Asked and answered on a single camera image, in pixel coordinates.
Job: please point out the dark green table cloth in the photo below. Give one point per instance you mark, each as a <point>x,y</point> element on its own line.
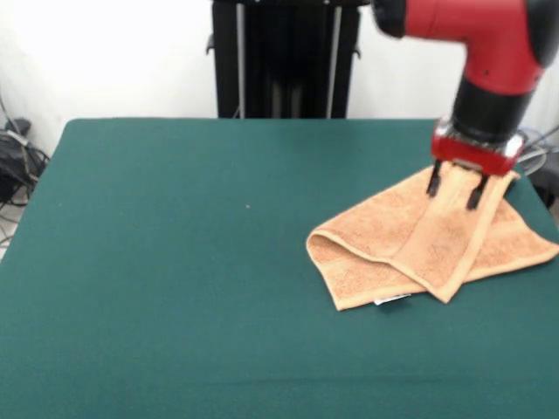
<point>131,283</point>

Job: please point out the orange terry towel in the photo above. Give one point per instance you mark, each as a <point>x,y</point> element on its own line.
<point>371,235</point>

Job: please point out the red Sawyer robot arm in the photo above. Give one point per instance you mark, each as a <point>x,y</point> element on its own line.
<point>480,43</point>

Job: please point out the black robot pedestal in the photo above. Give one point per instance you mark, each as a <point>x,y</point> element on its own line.
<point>284,65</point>

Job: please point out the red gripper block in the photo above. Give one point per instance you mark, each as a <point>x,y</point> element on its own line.
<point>471,157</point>

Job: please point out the black furniture frame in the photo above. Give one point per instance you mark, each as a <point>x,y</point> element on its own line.
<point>548,185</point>

